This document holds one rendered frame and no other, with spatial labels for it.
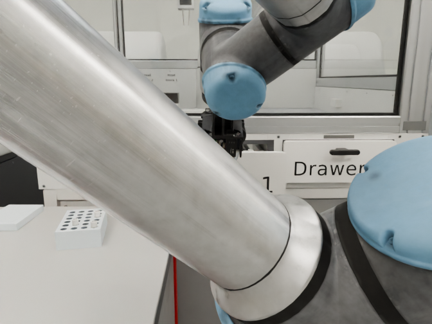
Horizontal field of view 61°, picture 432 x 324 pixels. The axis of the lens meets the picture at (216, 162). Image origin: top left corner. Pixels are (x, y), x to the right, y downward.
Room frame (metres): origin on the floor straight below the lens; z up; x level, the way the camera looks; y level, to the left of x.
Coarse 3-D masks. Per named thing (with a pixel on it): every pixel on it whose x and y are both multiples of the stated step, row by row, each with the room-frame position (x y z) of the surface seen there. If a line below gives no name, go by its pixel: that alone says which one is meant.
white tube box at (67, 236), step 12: (72, 216) 0.74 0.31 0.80; (84, 216) 0.74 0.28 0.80; (60, 228) 0.67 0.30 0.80; (72, 228) 0.68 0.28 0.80; (84, 228) 0.68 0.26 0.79; (96, 228) 0.67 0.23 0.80; (60, 240) 0.66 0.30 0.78; (72, 240) 0.66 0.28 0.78; (84, 240) 0.66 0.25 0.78; (96, 240) 0.67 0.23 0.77
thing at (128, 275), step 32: (32, 224) 0.79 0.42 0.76; (0, 256) 0.63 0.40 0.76; (32, 256) 0.63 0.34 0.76; (64, 256) 0.63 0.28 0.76; (96, 256) 0.63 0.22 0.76; (128, 256) 0.63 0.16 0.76; (160, 256) 0.63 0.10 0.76; (0, 288) 0.52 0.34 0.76; (32, 288) 0.52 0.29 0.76; (64, 288) 0.52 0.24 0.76; (96, 288) 0.52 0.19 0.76; (128, 288) 0.52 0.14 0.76; (160, 288) 0.52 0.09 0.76; (0, 320) 0.44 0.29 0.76; (32, 320) 0.44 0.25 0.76; (64, 320) 0.44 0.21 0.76; (96, 320) 0.44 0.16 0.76; (128, 320) 0.44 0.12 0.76; (160, 320) 0.61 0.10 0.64
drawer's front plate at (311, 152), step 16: (288, 144) 0.93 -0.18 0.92; (304, 144) 0.93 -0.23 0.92; (320, 144) 0.93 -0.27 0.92; (336, 144) 0.93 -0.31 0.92; (352, 144) 0.93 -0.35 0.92; (368, 144) 0.93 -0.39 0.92; (384, 144) 0.93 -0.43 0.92; (288, 160) 0.93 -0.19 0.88; (304, 160) 0.93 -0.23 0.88; (320, 160) 0.93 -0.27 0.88; (336, 160) 0.93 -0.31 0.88; (352, 160) 0.93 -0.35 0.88; (368, 160) 0.93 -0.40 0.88; (288, 176) 0.93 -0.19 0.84; (304, 176) 0.93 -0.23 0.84; (320, 176) 0.93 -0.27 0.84; (336, 176) 0.93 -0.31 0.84; (352, 176) 0.93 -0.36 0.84
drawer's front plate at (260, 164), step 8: (248, 152) 0.78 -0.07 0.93; (256, 152) 0.78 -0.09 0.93; (264, 152) 0.78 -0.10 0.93; (272, 152) 0.78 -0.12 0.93; (280, 152) 0.78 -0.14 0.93; (240, 160) 0.78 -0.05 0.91; (248, 160) 0.78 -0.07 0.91; (256, 160) 0.78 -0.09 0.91; (264, 160) 0.78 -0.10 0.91; (272, 160) 0.78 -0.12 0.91; (280, 160) 0.78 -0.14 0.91; (248, 168) 0.78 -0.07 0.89; (256, 168) 0.78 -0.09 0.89; (264, 168) 0.78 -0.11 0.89; (272, 168) 0.78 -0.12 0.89; (280, 168) 0.78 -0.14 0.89; (256, 176) 0.78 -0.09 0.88; (264, 176) 0.78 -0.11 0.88; (272, 176) 0.78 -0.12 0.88; (280, 176) 0.78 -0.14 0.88; (264, 184) 0.78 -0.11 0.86; (272, 184) 0.78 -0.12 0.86; (280, 184) 0.78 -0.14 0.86; (280, 192) 0.78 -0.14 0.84
